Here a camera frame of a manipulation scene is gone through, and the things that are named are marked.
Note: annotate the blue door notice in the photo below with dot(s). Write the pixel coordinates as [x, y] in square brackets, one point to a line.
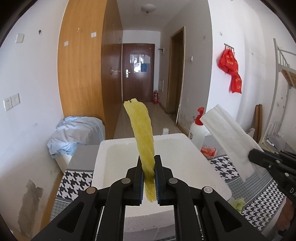
[144, 67]

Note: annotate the white foam box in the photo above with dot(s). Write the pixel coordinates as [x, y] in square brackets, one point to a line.
[185, 166]

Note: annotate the leaning wooden boards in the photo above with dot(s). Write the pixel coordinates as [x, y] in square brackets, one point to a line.
[258, 122]

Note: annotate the white wall switch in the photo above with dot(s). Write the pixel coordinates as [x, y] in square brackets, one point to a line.
[15, 99]
[20, 38]

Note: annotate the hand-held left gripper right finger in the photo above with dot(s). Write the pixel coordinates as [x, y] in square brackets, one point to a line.
[157, 185]

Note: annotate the round ceiling lamp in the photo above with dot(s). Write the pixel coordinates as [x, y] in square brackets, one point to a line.
[148, 9]

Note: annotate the small white cup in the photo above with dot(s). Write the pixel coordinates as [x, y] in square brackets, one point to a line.
[165, 131]

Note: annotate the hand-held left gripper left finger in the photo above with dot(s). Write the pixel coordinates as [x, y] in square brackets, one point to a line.
[139, 185]

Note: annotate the houndstooth table cloth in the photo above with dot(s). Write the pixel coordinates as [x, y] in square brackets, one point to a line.
[74, 183]

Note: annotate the wooden wardrobe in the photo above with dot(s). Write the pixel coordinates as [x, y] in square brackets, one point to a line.
[85, 69]

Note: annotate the white metal bunk ladder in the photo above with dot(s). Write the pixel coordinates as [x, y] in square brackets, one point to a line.
[277, 69]

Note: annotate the metal wall hook rack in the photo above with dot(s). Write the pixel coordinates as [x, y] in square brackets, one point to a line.
[229, 46]

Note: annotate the red fire extinguisher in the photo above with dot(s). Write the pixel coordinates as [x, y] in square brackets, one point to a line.
[156, 97]

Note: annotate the dark wall bracket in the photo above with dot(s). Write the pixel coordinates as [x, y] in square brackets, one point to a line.
[161, 50]

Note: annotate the red hanging banners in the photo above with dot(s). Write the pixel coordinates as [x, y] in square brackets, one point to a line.
[231, 67]

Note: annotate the white wall socket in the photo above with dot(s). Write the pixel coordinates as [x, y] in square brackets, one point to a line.
[7, 103]

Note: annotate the red snack packet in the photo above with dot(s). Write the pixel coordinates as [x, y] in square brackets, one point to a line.
[208, 151]

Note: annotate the light blue cloth pile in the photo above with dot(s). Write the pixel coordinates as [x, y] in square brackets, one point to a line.
[74, 134]

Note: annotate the white cloth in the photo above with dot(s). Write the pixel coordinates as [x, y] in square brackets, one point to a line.
[226, 134]

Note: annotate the white pump bottle red top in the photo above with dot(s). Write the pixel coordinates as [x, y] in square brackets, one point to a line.
[196, 136]

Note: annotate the yellow green packet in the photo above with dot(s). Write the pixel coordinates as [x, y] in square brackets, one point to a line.
[238, 205]

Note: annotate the yellow cloth strip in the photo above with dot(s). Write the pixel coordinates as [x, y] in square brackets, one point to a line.
[141, 129]

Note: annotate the person's right forearm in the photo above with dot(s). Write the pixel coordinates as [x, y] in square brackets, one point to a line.
[289, 215]

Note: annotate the wooden side door frame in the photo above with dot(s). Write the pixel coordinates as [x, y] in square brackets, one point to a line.
[182, 69]

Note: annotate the dark brown door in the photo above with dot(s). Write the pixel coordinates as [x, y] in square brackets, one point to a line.
[136, 88]

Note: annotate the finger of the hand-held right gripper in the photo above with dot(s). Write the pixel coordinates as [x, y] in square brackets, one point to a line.
[288, 154]
[259, 157]

